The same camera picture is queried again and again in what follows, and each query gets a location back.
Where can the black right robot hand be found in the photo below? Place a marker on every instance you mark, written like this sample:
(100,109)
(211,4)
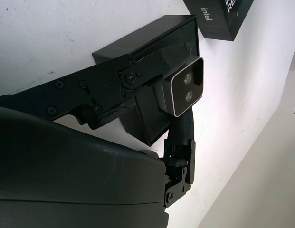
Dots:
(66,166)

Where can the small silver depth camera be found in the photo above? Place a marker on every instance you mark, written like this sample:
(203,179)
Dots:
(187,88)

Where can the black RealSense box lid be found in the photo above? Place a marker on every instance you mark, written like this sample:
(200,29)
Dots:
(218,23)

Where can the black camera box base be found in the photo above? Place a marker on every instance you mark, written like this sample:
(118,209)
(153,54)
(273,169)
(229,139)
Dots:
(161,33)

